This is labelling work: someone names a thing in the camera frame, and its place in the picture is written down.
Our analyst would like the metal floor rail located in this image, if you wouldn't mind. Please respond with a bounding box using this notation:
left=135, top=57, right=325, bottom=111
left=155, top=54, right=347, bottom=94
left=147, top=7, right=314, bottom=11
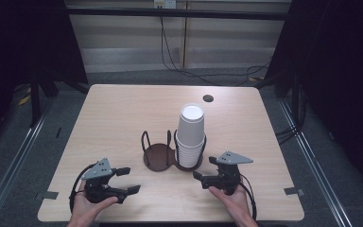
left=278, top=99, right=355, bottom=227
left=0, top=103, right=52, bottom=227

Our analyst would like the white paper cup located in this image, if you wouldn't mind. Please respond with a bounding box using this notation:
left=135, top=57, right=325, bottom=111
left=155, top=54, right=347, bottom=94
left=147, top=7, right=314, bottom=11
left=176, top=103, right=206, bottom=148

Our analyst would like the dark curtain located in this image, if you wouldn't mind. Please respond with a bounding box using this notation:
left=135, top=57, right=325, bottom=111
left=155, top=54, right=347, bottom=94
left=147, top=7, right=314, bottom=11
left=264, top=0, right=363, bottom=200
left=0, top=0, right=90, bottom=159

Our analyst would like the black metal stand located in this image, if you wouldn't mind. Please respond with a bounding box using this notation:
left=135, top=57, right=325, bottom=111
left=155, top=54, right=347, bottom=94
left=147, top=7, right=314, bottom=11
left=28, top=74, right=43, bottom=129

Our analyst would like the person's right hand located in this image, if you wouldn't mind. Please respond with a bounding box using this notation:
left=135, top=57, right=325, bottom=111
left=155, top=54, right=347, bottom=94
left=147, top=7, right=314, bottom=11
left=208, top=184, right=253, bottom=221

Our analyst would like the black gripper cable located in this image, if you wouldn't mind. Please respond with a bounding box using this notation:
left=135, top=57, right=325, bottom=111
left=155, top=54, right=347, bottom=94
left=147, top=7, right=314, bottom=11
left=68, top=163, right=98, bottom=213
left=239, top=173, right=258, bottom=221

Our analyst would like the black horizontal bar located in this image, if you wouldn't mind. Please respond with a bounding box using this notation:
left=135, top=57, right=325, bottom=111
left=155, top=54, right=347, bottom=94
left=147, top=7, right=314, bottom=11
left=65, top=8, right=293, bottom=22

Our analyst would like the white wall outlet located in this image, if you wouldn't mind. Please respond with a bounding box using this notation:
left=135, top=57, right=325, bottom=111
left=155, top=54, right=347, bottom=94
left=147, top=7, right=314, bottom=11
left=153, top=0, right=177, bottom=9

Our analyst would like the brown double cup holder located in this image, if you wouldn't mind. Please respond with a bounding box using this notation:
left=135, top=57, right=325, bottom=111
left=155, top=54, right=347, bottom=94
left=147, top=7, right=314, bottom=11
left=140, top=130, right=208, bottom=173

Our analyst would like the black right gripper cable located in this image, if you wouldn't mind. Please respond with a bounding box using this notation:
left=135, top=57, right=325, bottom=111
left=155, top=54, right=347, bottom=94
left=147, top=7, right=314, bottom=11
left=239, top=173, right=258, bottom=221

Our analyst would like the grey tape strip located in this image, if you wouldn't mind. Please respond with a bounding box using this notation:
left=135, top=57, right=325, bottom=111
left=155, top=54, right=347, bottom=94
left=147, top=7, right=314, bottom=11
left=34, top=190, right=60, bottom=201
left=284, top=186, right=305, bottom=197

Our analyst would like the black wall cable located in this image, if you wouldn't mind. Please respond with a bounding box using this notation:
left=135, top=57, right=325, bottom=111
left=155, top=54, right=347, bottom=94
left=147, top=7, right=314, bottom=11
left=159, top=16, right=272, bottom=87

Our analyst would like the black cable bundle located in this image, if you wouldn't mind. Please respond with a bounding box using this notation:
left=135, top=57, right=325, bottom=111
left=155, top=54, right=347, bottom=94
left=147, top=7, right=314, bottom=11
left=274, top=83, right=308, bottom=147

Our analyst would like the person's left hand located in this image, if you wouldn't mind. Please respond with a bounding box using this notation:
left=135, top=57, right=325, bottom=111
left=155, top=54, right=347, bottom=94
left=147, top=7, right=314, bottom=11
left=69, top=182, right=120, bottom=225

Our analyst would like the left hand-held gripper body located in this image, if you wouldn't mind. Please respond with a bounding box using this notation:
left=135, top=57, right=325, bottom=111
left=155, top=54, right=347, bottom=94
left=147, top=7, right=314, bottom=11
left=80, top=157, right=121, bottom=204

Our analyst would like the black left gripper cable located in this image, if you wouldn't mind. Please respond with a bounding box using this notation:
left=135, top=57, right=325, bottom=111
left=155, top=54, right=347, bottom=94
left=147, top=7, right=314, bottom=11
left=68, top=163, right=98, bottom=213

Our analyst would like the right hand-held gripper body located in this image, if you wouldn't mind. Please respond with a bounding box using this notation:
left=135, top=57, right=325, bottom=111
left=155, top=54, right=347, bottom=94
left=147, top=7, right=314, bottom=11
left=216, top=150, right=254, bottom=197

